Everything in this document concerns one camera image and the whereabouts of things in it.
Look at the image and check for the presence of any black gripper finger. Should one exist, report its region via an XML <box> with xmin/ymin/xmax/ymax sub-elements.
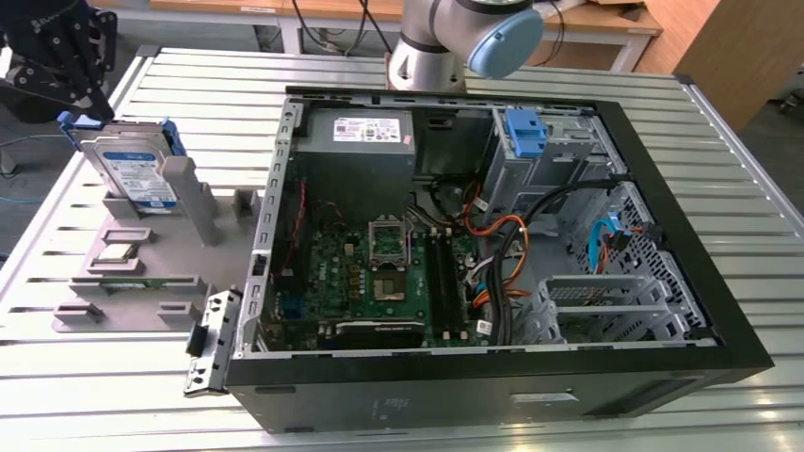
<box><xmin>0</xmin><ymin>63</ymin><xmax>116</xmax><ymax>121</ymax></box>
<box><xmin>87</xmin><ymin>8</ymin><xmax>120</xmax><ymax>76</ymax></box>

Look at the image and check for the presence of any hard disk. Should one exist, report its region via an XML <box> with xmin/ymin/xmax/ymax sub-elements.
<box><xmin>56</xmin><ymin>111</ymin><xmax>184</xmax><ymax>218</ymax></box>

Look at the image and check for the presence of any blue data wire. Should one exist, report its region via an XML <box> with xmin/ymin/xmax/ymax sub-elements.
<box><xmin>588</xmin><ymin>211</ymin><xmax>624</xmax><ymax>275</ymax></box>

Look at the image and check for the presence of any orange red power wire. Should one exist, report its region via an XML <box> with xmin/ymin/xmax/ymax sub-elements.
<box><xmin>599</xmin><ymin>224</ymin><xmax>666</xmax><ymax>277</ymax></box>

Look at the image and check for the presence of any metal disk bay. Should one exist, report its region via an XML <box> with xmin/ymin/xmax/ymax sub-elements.
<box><xmin>536</xmin><ymin>275</ymin><xmax>718</xmax><ymax>347</ymax></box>

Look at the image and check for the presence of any black round bin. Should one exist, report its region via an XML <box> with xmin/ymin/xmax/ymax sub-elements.
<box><xmin>10</xmin><ymin>93</ymin><xmax>71</xmax><ymax>124</ymax></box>

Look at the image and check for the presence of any wooden top desk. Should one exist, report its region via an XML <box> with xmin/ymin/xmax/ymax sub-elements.
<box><xmin>539</xmin><ymin>0</ymin><xmax>664</xmax><ymax>73</ymax></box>
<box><xmin>94</xmin><ymin>0</ymin><xmax>407</xmax><ymax>56</ymax></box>

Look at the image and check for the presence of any silver CPU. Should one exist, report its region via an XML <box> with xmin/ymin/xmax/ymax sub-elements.
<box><xmin>99</xmin><ymin>244</ymin><xmax>142</xmax><ymax>263</ymax></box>

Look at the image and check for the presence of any grey parts rack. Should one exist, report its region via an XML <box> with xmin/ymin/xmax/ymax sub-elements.
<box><xmin>54</xmin><ymin>157</ymin><xmax>266</xmax><ymax>334</ymax></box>

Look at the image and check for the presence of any green RAM stick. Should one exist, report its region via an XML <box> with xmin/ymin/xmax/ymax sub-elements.
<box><xmin>72</xmin><ymin>277</ymin><xmax>190</xmax><ymax>289</ymax></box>

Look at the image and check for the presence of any grey power supply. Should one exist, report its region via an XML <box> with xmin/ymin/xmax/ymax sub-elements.
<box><xmin>294</xmin><ymin>107</ymin><xmax>420</xmax><ymax>227</ymax></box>

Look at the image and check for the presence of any green motherboard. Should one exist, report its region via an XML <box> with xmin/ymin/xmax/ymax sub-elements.
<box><xmin>260</xmin><ymin>225</ymin><xmax>498</xmax><ymax>352</ymax></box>

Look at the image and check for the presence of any metal socket cover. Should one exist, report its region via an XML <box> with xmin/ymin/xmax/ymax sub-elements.
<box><xmin>366</xmin><ymin>215</ymin><xmax>418</xmax><ymax>268</ymax></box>

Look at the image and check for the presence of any CPU socket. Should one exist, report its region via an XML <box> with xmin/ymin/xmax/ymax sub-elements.
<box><xmin>371</xmin><ymin>268</ymin><xmax>410</xmax><ymax>303</ymax></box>

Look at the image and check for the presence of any blue plastic drive carrier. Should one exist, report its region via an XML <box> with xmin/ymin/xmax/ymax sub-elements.
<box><xmin>506</xmin><ymin>108</ymin><xmax>548</xmax><ymax>161</ymax></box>

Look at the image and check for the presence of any black graphics card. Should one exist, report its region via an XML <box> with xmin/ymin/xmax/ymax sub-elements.
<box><xmin>316</xmin><ymin>319</ymin><xmax>426</xmax><ymax>349</ymax></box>

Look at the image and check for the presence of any black RAM slot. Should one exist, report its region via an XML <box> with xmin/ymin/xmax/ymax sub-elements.
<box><xmin>426</xmin><ymin>227</ymin><xmax>448</xmax><ymax>341</ymax></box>

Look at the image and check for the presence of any metal drive cage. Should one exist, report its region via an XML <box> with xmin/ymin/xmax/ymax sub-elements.
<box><xmin>483</xmin><ymin>106</ymin><xmax>623</xmax><ymax>222</ymax></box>

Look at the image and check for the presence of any black PC case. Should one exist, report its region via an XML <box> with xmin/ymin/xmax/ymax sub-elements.
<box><xmin>223</xmin><ymin>84</ymin><xmax>775</xmax><ymax>434</ymax></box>

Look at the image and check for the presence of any wooden cabinet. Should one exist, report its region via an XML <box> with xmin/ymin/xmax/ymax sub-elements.
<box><xmin>675</xmin><ymin>0</ymin><xmax>804</xmax><ymax>137</ymax></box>

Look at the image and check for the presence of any blue floor cable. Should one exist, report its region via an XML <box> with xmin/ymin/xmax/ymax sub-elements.
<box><xmin>0</xmin><ymin>134</ymin><xmax>64</xmax><ymax>204</ymax></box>

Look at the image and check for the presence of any silver case rear bracket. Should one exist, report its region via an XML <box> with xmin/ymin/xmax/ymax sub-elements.
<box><xmin>183</xmin><ymin>284</ymin><xmax>246</xmax><ymax>399</ymax></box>

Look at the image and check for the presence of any yellow black wire bundle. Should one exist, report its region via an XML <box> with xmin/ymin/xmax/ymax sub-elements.
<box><xmin>406</xmin><ymin>202</ymin><xmax>464</xmax><ymax>230</ymax></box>

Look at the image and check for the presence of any orange wire bundle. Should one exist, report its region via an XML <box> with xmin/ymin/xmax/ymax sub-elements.
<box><xmin>462</xmin><ymin>181</ymin><xmax>534</xmax><ymax>312</ymax></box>

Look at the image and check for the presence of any black cable bundle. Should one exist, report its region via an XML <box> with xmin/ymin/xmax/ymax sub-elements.
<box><xmin>490</xmin><ymin>176</ymin><xmax>630</xmax><ymax>347</ymax></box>

